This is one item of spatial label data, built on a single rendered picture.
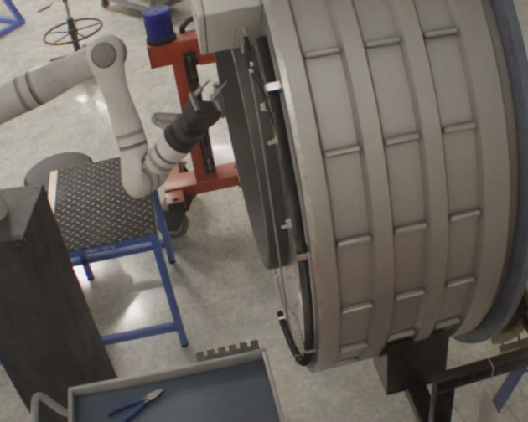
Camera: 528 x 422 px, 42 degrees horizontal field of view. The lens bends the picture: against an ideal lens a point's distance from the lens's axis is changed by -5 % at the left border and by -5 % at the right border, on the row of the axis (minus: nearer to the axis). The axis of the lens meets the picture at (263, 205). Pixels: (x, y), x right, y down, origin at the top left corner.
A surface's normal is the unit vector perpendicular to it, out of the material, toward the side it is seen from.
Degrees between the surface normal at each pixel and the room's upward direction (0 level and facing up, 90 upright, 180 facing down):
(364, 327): 106
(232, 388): 0
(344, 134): 66
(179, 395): 0
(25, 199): 0
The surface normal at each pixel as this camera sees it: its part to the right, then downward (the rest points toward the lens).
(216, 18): 0.22, 0.96
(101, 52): 0.05, 0.19
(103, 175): -0.12, -0.79
